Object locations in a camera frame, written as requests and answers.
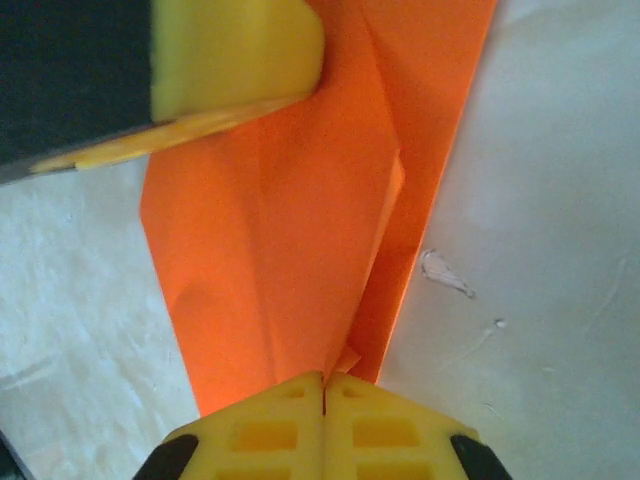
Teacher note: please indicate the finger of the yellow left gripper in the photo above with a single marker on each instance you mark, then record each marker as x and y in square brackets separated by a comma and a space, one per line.
[165, 137]
[235, 55]

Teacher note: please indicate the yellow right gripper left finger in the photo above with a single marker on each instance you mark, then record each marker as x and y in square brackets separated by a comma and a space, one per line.
[270, 410]

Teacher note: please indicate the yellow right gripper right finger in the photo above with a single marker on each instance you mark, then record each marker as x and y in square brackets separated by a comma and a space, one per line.
[380, 410]

